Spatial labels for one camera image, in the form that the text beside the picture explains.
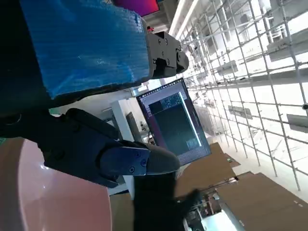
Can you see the pink bowl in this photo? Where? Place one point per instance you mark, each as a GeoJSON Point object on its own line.
{"type": "Point", "coordinates": [60, 204]}

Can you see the bare left hand blue tape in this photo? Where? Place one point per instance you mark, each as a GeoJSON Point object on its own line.
{"type": "Point", "coordinates": [84, 45]}

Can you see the purple screen monitor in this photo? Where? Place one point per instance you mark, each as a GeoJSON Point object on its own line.
{"type": "Point", "coordinates": [139, 6]}

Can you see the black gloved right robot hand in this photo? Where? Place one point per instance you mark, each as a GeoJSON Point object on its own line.
{"type": "Point", "coordinates": [154, 204]}

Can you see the dark screen computer monitor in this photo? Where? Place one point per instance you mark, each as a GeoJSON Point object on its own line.
{"type": "Point", "coordinates": [173, 120]}

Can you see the brown desk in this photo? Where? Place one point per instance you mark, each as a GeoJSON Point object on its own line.
{"type": "Point", "coordinates": [204, 168]}
{"type": "Point", "coordinates": [264, 204]}

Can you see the white metal scaffold frame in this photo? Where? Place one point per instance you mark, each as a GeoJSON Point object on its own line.
{"type": "Point", "coordinates": [286, 49]}

